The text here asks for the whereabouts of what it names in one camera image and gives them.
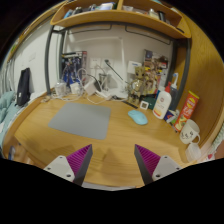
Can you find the white wall-mounted box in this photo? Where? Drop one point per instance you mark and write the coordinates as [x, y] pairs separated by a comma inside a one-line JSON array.
[[134, 66]]

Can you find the small white charger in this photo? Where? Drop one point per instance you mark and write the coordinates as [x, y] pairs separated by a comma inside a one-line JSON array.
[[74, 88]]

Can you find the small white square clock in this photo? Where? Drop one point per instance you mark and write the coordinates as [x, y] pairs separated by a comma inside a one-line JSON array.
[[144, 105]]

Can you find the wooden shelf unit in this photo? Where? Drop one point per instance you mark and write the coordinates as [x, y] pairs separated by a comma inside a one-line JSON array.
[[116, 16]]

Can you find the grey mouse pad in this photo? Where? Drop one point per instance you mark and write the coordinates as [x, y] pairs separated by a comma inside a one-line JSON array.
[[81, 120]]

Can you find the large white power adapter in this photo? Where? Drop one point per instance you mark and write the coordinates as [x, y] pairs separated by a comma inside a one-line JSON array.
[[89, 88]]

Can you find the clear plastic container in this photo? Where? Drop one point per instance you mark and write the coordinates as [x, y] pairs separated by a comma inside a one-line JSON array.
[[193, 152]]

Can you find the clear plastic cup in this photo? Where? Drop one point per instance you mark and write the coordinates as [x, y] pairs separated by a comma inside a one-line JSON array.
[[60, 89]]

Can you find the teal blanket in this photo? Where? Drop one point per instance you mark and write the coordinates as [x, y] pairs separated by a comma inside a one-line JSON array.
[[6, 113]]

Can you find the white power strip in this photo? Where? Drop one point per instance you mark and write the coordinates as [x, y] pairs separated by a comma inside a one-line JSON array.
[[103, 94]]

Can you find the brown brick-built tree figure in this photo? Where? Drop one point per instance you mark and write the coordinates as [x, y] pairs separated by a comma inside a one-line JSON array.
[[136, 87]]

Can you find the colourful printed figure box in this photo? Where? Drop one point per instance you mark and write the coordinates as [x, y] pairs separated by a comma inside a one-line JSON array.
[[156, 66]]

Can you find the light blue computer mouse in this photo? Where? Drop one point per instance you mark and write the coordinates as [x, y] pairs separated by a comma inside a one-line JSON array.
[[137, 117]]

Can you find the black hanging bag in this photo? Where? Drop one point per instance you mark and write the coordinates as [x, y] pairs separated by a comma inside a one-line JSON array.
[[23, 86]]

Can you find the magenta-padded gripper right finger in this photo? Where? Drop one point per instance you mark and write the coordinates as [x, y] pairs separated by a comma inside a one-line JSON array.
[[166, 166]]

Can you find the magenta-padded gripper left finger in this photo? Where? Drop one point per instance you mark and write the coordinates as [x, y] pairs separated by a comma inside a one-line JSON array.
[[58, 166]]

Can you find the blue robot model kit box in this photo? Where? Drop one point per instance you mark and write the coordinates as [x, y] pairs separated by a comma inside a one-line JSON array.
[[71, 68]]

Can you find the small blue white box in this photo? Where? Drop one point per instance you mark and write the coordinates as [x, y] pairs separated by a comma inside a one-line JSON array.
[[170, 116]]

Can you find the white red-pump lotion bottle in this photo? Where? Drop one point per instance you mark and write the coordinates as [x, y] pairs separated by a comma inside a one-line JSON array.
[[161, 105]]

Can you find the white wall socket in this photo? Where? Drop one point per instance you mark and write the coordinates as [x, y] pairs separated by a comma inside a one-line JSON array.
[[110, 65], [94, 63]]

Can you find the steel cup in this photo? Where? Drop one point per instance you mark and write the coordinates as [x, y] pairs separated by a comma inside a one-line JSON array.
[[104, 81]]

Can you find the red yellow snack tube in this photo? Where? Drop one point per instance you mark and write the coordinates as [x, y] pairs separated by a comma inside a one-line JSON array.
[[187, 108]]

